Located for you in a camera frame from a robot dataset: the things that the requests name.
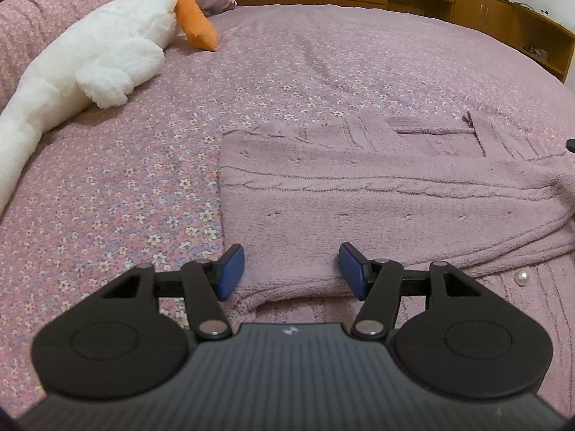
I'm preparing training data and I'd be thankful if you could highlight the pink floral bedsheet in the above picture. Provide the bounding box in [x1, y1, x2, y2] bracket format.
[0, 4, 575, 419]

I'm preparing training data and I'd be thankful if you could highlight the pink knit cardigan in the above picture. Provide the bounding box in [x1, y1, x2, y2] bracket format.
[218, 111, 575, 396]

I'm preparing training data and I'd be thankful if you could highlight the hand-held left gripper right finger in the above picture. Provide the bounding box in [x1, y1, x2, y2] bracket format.
[339, 241, 488, 341]

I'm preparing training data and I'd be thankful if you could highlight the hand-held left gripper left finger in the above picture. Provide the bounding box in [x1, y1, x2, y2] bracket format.
[95, 243, 246, 341]

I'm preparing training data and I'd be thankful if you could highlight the white goose plush toy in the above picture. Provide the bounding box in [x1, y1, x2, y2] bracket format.
[0, 0, 220, 213]

